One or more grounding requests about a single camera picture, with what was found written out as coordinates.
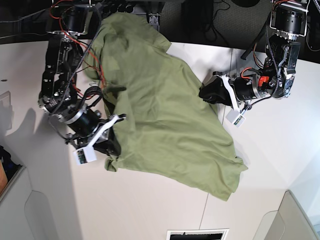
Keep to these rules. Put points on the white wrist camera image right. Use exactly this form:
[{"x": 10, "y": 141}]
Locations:
[{"x": 236, "y": 118}]

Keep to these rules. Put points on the clear plastic holder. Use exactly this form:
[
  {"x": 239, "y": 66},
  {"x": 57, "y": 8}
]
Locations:
[{"x": 6, "y": 113}]

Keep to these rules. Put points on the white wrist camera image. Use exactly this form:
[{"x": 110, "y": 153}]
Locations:
[
  {"x": 236, "y": 118},
  {"x": 84, "y": 155}
]

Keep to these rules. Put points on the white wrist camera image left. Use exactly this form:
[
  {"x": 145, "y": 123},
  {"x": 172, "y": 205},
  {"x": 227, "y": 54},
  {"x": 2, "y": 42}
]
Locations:
[{"x": 84, "y": 155}]

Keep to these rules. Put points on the white vent slot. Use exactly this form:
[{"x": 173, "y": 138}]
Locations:
[{"x": 201, "y": 234}]

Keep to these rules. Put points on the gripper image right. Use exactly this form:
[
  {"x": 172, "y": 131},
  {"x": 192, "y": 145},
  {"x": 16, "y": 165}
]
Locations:
[{"x": 219, "y": 88}]

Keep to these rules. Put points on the grey partition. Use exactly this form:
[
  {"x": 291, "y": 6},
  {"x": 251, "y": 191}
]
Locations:
[
  {"x": 289, "y": 222},
  {"x": 25, "y": 214}
]

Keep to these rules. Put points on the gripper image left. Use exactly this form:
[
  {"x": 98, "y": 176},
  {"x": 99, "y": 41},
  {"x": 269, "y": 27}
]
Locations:
[{"x": 89, "y": 129}]

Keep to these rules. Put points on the black power strip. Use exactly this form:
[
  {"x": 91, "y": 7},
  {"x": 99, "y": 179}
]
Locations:
[{"x": 114, "y": 6}]

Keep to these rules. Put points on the grey partition right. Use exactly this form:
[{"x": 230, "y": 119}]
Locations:
[{"x": 289, "y": 222}]

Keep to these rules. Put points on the green t-shirt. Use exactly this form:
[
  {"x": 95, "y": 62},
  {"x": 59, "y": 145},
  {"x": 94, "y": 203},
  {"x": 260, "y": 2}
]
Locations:
[{"x": 168, "y": 129}]

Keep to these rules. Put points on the grey partition left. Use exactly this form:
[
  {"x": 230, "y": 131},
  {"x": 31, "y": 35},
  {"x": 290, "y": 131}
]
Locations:
[{"x": 25, "y": 214}]

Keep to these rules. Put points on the aluminium frame post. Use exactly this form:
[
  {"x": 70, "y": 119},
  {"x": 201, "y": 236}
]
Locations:
[{"x": 154, "y": 20}]

